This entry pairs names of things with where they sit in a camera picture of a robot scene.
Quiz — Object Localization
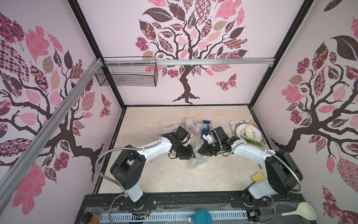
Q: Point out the white artificial rose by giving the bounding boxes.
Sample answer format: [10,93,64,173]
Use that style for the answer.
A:
[244,124,263,148]

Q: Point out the round white plate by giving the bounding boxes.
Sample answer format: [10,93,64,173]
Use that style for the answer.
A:
[235,123,263,143]

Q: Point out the teal round lid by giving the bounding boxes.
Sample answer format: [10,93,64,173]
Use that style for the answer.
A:
[187,210,212,224]

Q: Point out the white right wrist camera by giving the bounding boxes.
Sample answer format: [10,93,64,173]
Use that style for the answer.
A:
[202,133,215,144]

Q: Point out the brown jar black lid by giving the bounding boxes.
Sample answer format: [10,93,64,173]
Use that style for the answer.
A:
[81,212,102,224]

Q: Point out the white slotted cable duct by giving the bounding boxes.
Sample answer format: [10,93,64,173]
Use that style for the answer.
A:
[100,210,248,224]

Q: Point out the blue tape dispenser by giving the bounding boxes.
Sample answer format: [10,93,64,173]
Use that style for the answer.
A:
[201,120,211,141]

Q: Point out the right flexible metal conduit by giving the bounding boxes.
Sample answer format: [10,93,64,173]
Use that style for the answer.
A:
[208,123,304,194]

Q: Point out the left aluminium frame bar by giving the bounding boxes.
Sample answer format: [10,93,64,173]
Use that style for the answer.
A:
[1,58,102,208]

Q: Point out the clear bubble wrap sheet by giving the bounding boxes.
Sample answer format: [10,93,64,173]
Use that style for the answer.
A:
[189,139,208,169]
[185,118,207,136]
[167,125,181,133]

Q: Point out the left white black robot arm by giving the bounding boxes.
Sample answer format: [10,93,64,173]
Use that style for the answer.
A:
[110,137,196,203]

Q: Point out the floral square placemat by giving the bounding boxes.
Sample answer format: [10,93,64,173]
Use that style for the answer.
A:
[229,119,268,149]

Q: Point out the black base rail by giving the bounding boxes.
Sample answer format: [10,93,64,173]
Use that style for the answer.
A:
[74,191,304,224]

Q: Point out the rear aluminium frame bar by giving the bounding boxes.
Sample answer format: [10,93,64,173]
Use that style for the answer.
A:
[104,58,275,66]

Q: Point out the yellow green sponge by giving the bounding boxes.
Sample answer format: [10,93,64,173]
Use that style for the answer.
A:
[251,172,267,183]

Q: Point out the cream plastic ladle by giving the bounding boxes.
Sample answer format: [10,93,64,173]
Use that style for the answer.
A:
[256,202,317,222]

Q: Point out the flexible metal conduit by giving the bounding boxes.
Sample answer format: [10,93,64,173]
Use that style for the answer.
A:
[94,121,186,197]
[208,123,304,194]

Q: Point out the aluminium frame bar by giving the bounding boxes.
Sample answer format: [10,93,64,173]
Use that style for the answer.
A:
[1,58,102,208]
[104,58,275,66]

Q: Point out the left flexible metal conduit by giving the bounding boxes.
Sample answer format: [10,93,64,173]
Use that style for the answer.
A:
[94,121,186,197]

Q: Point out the black wire basket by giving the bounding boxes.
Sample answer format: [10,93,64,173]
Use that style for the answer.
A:
[96,56,158,87]

